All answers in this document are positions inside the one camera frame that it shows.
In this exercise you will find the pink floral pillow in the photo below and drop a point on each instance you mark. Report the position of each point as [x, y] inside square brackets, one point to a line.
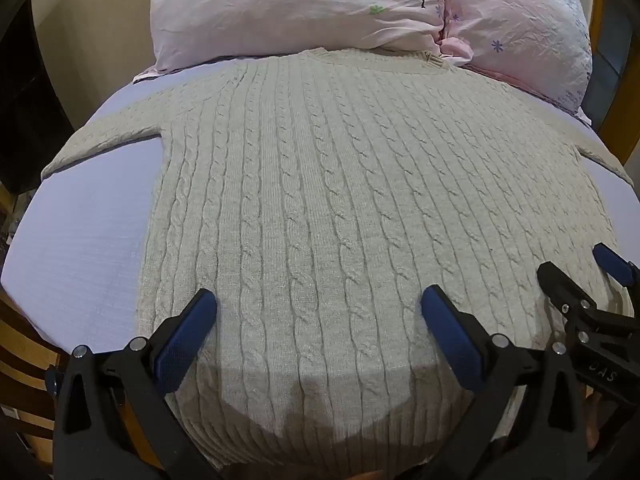
[290, 7]
[520, 25]

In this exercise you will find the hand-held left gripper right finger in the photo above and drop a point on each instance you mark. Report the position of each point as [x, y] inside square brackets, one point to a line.
[452, 342]

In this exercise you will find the dark cabinet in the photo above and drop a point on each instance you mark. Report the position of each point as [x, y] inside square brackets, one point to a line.
[35, 110]

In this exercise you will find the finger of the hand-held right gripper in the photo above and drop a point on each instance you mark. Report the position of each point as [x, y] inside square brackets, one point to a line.
[614, 263]
[562, 287]

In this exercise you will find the wooden slatted frame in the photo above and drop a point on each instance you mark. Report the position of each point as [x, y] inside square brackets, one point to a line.
[25, 350]

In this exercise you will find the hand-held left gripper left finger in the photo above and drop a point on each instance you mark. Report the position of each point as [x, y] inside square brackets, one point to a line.
[184, 342]

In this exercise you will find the wooden headboard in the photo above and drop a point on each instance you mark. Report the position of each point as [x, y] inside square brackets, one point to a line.
[612, 60]

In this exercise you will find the lavender bed sheet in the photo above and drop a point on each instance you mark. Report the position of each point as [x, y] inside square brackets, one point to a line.
[85, 245]

